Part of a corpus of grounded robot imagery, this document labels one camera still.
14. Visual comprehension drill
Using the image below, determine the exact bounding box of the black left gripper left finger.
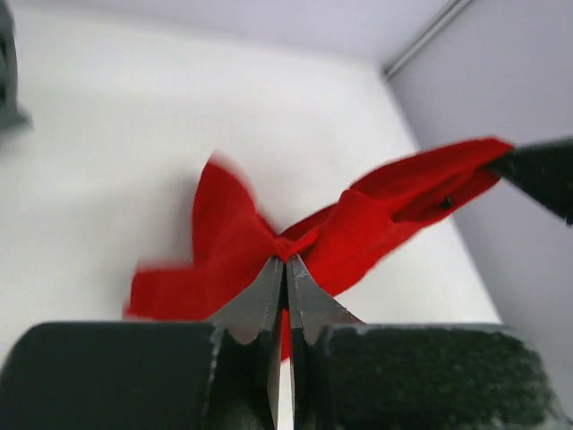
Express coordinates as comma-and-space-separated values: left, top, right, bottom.
1, 258, 284, 429

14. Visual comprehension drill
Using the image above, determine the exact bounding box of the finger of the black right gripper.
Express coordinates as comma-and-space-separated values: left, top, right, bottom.
486, 137, 572, 224

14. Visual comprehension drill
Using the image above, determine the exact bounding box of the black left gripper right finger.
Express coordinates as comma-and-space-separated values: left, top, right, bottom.
286, 257, 562, 429

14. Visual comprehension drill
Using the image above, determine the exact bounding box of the red t shirt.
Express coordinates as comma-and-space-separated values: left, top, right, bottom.
124, 138, 515, 364

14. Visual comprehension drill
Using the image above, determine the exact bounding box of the grey plastic laundry tray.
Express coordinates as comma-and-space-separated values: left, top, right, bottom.
0, 0, 30, 135

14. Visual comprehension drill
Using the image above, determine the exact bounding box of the right aluminium corner post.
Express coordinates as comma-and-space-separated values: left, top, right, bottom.
381, 0, 474, 80

